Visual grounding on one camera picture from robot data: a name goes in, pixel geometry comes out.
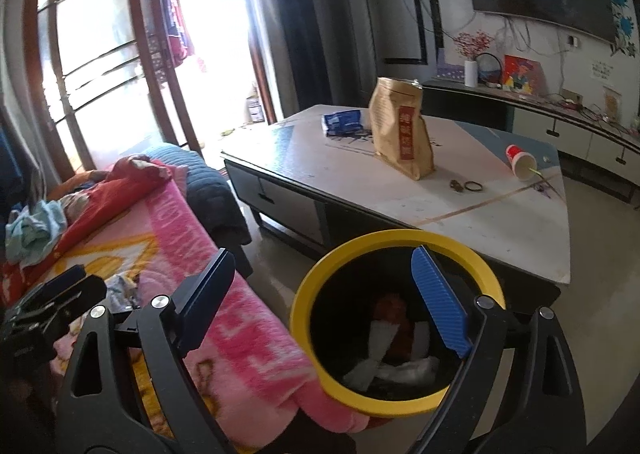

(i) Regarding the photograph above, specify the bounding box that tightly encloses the red blanket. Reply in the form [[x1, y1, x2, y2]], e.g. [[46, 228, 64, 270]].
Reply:
[[0, 156, 177, 285]]

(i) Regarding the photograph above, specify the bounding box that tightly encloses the small tan packet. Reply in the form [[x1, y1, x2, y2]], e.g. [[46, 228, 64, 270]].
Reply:
[[602, 86, 622, 124]]

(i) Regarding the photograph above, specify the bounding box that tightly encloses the dark curtain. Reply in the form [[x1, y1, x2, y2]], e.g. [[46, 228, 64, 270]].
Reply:
[[0, 98, 51, 215], [227, 0, 334, 125]]

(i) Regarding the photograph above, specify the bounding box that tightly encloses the red paper cup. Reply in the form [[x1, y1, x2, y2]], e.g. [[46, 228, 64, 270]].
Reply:
[[504, 144, 540, 183]]

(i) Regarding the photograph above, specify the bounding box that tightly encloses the red picture card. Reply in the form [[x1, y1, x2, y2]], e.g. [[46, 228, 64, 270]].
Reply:
[[500, 55, 541, 96]]

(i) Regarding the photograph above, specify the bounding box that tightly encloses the white-topped coffee table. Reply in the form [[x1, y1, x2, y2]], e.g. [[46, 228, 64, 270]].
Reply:
[[220, 104, 574, 303]]

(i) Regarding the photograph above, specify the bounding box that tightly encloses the brown-framed sliding glass door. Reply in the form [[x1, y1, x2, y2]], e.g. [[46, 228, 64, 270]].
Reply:
[[0, 0, 281, 175]]

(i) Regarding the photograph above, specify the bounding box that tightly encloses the pile of light clothes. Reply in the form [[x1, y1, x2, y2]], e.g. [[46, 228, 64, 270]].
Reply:
[[5, 199, 69, 268]]

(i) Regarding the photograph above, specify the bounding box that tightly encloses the dark blue quilted cover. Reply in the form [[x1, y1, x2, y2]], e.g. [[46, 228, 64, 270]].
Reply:
[[142, 144, 254, 277]]

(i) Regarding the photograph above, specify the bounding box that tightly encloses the brown paper bag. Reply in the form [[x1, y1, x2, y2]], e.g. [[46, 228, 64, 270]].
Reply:
[[368, 77, 436, 183]]

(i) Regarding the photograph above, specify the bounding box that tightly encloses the hanging laundry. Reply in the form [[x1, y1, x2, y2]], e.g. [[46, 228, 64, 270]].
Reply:
[[156, 0, 199, 70]]

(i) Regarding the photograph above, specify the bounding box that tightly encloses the grey standing air conditioner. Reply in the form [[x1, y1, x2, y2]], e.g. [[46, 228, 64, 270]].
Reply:
[[327, 0, 386, 107]]

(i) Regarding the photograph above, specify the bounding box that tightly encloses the white vase with red flowers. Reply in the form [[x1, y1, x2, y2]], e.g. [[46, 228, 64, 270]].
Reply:
[[451, 31, 494, 88]]

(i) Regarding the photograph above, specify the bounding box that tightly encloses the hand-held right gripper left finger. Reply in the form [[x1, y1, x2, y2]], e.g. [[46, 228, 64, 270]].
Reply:
[[59, 248, 238, 454]]

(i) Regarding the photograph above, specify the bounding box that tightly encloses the yellow-rimmed black bin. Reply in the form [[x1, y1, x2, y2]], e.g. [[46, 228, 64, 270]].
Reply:
[[290, 230, 507, 419]]

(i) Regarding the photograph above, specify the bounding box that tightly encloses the pink printed blanket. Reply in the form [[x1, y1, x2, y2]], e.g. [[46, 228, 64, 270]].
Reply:
[[0, 179, 372, 454]]

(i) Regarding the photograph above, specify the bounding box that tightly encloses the printed wrapper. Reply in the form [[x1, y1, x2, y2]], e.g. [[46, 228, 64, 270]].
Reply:
[[107, 274, 142, 311]]

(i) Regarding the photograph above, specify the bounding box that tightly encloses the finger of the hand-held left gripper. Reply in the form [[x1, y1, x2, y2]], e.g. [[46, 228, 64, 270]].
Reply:
[[20, 265, 87, 307], [42, 275, 108, 329]]

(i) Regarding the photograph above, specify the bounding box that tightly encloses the white television cabinet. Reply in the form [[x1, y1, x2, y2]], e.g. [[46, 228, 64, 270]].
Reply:
[[422, 78, 640, 205]]

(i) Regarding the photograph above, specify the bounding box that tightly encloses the round black ring stand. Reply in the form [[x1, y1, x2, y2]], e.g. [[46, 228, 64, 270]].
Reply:
[[475, 52, 504, 87]]

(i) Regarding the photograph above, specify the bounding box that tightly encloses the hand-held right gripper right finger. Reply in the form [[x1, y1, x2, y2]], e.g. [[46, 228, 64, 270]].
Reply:
[[410, 244, 588, 454]]

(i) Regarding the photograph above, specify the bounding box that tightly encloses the blue packet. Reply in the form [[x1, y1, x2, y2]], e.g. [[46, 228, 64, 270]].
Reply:
[[321, 110, 366, 137]]

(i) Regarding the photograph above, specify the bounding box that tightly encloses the tangle of cables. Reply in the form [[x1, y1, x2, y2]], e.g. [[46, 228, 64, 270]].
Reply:
[[547, 88, 632, 133]]

